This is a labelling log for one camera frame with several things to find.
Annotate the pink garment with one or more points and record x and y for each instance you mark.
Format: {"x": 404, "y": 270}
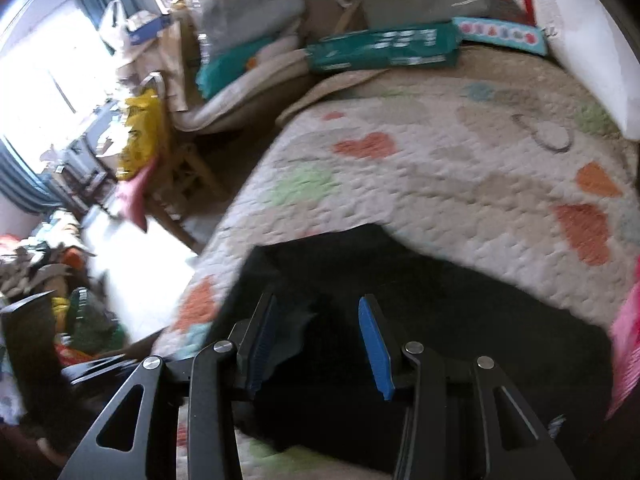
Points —
{"x": 625, "y": 350}

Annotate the pile of clutter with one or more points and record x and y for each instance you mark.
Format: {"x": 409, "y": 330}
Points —
{"x": 45, "y": 270}

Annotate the stack of folded blankets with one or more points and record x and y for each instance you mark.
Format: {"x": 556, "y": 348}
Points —
{"x": 245, "y": 40}

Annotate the yellow plastic bag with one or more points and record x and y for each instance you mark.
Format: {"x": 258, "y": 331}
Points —
{"x": 137, "y": 132}

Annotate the black pants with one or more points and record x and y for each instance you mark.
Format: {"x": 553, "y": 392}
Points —
{"x": 425, "y": 320}

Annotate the teal patterned box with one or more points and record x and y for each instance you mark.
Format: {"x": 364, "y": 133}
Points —
{"x": 500, "y": 35}

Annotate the white pillow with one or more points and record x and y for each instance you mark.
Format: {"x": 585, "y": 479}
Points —
{"x": 570, "y": 25}

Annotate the white plastic bag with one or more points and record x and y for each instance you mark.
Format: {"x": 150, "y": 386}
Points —
{"x": 116, "y": 22}

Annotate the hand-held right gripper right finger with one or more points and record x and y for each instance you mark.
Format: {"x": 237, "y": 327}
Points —
{"x": 374, "y": 347}

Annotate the pink cloth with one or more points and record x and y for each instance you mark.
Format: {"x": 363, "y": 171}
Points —
{"x": 135, "y": 195}

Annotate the heart print quilted blanket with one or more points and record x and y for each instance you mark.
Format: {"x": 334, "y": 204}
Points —
{"x": 450, "y": 160}

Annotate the wooden chair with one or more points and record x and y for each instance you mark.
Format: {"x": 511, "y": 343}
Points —
{"x": 180, "y": 175}

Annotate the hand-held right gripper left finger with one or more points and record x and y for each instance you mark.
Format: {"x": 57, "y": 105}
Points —
{"x": 261, "y": 347}

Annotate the blue striped curtain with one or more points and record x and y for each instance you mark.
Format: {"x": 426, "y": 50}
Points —
{"x": 20, "y": 185}

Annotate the green flat package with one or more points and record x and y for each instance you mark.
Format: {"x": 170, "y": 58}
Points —
{"x": 382, "y": 47}

